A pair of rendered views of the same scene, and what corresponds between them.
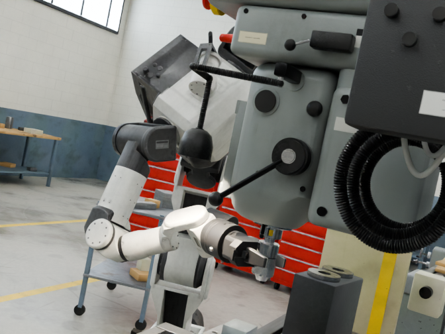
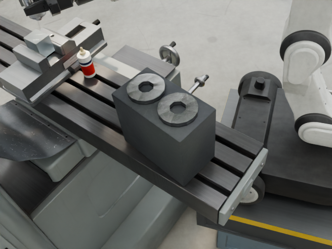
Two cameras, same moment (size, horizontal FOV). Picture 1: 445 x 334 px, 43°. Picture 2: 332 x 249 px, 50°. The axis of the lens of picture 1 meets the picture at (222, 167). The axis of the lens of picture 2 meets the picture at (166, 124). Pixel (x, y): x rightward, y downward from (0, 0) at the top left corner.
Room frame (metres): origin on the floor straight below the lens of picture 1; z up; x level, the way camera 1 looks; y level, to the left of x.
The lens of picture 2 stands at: (1.75, -0.88, 1.74)
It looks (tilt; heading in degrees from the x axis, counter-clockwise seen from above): 51 degrees down; 107
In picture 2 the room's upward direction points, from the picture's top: 8 degrees counter-clockwise
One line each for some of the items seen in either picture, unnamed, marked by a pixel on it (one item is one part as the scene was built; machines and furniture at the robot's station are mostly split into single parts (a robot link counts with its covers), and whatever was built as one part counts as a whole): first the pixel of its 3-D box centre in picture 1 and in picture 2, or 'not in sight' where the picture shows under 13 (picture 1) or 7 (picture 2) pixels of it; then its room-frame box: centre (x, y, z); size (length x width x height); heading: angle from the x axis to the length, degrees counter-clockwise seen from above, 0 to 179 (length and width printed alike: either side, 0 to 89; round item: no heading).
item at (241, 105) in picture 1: (239, 150); not in sight; (1.24, -0.03, 1.45); 0.04 x 0.04 x 0.21; 64
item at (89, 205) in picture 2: not in sight; (103, 157); (1.21, -0.10, 0.46); 0.80 x 0.30 x 0.60; 64
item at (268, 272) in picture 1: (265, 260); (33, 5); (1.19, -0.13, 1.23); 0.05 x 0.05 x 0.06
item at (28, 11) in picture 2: (275, 258); (36, 9); (1.21, -0.15, 1.23); 0.06 x 0.02 x 0.03; 39
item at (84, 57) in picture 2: not in sight; (85, 61); (1.27, -0.10, 1.01); 0.04 x 0.04 x 0.11
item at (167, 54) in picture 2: not in sight; (164, 61); (1.41, 0.32, 0.66); 0.16 x 0.12 x 0.12; 64
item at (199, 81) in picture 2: not in sight; (194, 87); (1.55, 0.29, 0.54); 0.22 x 0.06 x 0.06; 64
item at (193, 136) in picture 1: (197, 142); not in sight; (1.21, 0.06, 1.44); 0.07 x 0.07 x 0.06
